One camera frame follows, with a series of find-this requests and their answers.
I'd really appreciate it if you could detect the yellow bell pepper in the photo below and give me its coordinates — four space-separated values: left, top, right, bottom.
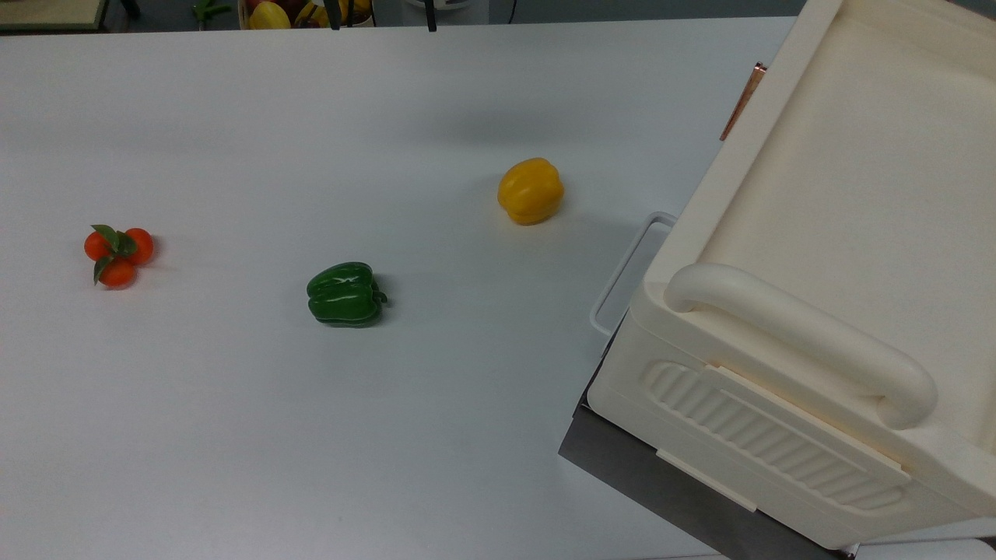
497 157 566 226

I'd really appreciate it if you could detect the green bell pepper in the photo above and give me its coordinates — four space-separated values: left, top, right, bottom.
306 261 388 328

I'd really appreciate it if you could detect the cream plastic storage box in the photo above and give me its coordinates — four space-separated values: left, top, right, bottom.
587 0 996 551

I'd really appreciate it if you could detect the basket of toy fruit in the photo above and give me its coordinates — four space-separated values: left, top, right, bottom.
238 0 376 30

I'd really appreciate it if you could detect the orange tomato cluster with leaves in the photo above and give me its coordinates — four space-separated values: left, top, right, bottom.
83 224 156 289

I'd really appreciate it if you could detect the wooden side table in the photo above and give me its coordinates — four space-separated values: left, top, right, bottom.
0 0 111 33

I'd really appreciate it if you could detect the white translucent plastic frame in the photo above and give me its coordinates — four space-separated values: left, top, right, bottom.
589 211 679 338

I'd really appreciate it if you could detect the copper cabinet door handle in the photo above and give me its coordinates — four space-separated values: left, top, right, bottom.
718 61 769 142

